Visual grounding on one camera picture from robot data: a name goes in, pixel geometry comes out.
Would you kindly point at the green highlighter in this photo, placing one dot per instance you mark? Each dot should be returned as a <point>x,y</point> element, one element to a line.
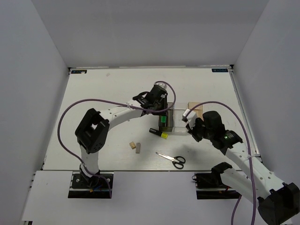
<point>163,119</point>

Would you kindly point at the blue corner label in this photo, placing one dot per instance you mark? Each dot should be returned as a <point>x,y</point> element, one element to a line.
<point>78,71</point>
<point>219,70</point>

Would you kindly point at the yellow highlighter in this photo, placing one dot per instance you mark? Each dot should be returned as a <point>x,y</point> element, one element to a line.
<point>158,133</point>

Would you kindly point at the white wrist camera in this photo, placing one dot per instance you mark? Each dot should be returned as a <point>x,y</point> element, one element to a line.
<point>162,85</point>
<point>191,121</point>

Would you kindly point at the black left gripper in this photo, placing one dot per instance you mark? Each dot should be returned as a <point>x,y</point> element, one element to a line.
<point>164,101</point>

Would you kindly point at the clear plastic container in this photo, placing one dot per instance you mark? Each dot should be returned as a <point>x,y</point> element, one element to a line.
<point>179,126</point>

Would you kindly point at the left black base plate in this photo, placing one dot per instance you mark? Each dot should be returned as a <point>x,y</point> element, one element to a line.
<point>97,188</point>

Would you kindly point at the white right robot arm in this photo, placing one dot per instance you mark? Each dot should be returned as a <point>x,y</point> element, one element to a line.
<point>275,200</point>

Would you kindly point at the black handled scissors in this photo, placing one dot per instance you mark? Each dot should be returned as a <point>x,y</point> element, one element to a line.
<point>177,161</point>

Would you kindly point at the tan eraser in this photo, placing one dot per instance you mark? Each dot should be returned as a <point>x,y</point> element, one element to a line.
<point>132,145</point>

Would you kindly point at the orange plastic container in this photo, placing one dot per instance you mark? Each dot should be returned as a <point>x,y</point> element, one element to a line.
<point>198,111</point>

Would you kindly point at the right blue corner label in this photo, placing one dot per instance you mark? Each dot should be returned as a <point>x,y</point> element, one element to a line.
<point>219,70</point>

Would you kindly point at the dark grey plastic container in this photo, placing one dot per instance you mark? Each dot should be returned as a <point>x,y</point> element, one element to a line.
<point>169,125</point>

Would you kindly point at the left blue corner label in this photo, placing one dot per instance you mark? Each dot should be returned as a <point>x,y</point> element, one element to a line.
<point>78,71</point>

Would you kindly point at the grey eraser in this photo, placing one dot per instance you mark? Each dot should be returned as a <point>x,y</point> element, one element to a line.
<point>138,148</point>

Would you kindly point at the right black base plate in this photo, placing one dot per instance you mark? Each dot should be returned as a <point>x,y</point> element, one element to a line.
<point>209,189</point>

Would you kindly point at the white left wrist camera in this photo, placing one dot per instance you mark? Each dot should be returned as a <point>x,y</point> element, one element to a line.
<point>162,85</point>

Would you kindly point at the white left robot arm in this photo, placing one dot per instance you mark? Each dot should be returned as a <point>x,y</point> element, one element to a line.
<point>94,127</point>

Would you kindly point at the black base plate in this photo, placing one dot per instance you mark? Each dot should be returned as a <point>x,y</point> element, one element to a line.
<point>209,189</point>
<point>97,188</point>

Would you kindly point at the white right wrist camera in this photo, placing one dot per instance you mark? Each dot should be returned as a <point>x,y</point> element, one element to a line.
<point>191,121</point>

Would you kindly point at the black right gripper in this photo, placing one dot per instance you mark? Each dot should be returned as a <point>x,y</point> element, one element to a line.
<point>192,131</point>

